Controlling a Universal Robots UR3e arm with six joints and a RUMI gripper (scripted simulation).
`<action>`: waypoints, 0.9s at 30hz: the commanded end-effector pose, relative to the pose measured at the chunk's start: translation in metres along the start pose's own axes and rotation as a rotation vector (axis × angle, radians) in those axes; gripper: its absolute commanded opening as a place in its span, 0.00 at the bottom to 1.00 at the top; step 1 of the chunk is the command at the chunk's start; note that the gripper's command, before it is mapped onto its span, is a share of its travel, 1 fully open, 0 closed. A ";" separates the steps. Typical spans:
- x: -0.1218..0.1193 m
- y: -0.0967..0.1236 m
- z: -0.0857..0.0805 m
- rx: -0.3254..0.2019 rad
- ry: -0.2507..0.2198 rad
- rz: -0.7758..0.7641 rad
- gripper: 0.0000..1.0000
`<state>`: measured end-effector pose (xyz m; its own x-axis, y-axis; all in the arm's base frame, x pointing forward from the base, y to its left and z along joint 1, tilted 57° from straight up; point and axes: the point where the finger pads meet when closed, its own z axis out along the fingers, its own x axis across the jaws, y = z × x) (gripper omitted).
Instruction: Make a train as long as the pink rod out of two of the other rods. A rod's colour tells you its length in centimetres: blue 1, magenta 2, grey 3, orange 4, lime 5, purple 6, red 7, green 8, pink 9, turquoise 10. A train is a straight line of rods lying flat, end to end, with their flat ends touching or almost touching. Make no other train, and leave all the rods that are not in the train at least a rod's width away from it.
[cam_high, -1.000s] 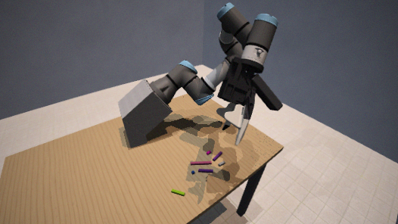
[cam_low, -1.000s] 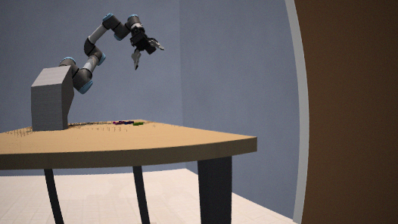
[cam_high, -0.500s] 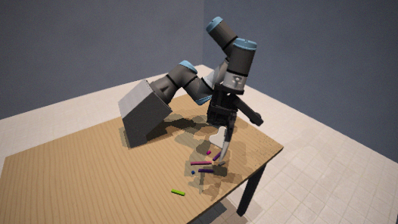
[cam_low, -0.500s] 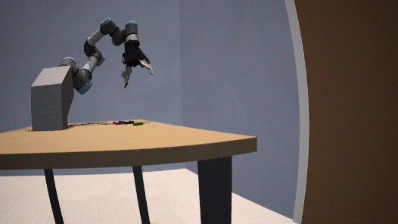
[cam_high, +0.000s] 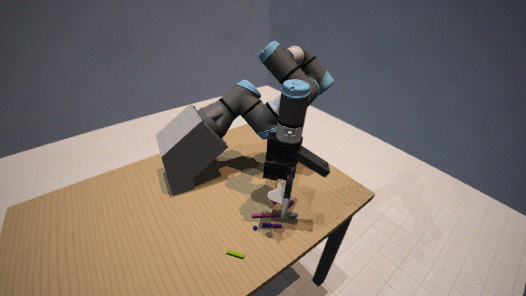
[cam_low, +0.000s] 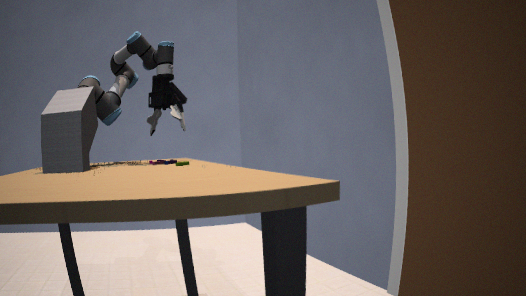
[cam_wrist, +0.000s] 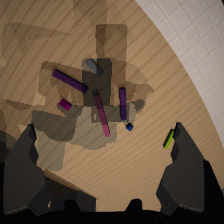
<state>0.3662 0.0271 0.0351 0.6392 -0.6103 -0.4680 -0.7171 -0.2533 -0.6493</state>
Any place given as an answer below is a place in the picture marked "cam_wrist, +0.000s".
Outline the pink rod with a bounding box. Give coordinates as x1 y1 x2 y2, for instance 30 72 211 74
94 93 110 137

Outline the small magenta block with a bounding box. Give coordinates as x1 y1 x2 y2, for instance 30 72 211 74
58 98 72 111

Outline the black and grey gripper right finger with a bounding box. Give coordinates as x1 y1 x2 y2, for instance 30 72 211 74
156 122 224 224

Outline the purple rod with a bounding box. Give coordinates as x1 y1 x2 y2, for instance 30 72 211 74
52 69 88 93
119 87 127 120

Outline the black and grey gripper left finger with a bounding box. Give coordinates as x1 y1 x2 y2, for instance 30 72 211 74
0 124 53 224

